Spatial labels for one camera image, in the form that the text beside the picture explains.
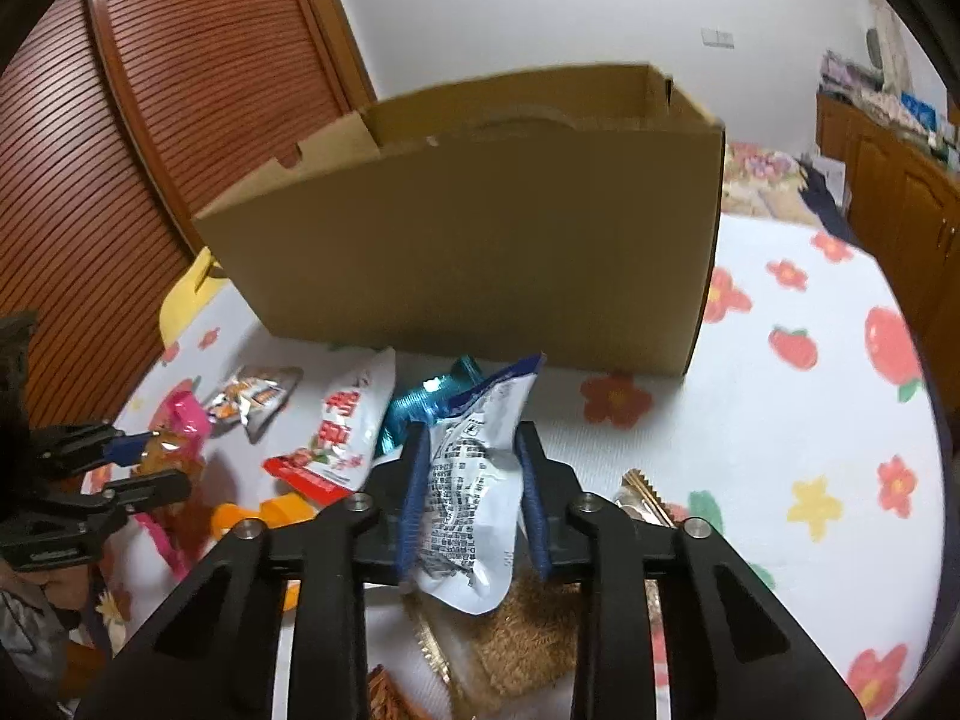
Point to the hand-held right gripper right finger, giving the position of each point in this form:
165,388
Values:
532,499

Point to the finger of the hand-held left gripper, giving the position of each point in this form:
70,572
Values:
124,448
142,491

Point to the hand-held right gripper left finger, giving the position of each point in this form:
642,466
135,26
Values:
412,499

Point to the white blue snack packet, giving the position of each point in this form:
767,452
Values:
465,487

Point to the pink clear snack packet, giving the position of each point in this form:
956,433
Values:
180,412

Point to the teal foil snack packet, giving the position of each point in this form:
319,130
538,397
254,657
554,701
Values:
420,405

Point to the red white snack packet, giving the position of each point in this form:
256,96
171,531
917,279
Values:
345,420

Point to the brown cardboard box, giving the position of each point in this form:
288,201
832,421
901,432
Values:
487,240

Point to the person's left forearm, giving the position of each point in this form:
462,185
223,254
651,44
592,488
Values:
26,630

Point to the gold-edged clear snack packet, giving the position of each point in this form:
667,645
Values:
645,495

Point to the orange plastic packet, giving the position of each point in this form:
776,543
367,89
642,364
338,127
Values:
289,510

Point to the silver orange snack packet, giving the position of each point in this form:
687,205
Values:
244,397

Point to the clear packet of brown snack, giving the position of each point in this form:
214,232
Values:
517,637

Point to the yellow plastic bag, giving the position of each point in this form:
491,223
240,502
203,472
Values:
184,300

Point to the orange striped snack packet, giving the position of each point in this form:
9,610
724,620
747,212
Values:
390,701

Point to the flower printed white blanket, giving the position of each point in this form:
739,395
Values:
750,427

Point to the brown slatted wooden wardrobe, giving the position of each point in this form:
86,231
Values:
187,90

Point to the brown round object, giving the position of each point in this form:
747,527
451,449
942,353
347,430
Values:
525,114

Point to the pale patterned bedsheet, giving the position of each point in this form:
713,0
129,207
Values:
757,180

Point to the dark blue cloth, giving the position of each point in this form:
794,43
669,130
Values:
829,210

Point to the white paper box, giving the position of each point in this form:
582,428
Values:
832,180

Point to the wooden side cabinet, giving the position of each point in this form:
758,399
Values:
885,187

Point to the folded cloth pile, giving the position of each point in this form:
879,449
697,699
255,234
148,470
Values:
847,71

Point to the blue white box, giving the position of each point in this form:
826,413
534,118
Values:
919,114

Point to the pale patterned curtain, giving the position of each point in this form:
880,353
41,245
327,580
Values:
892,37

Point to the white wall switch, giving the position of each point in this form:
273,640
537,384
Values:
718,38

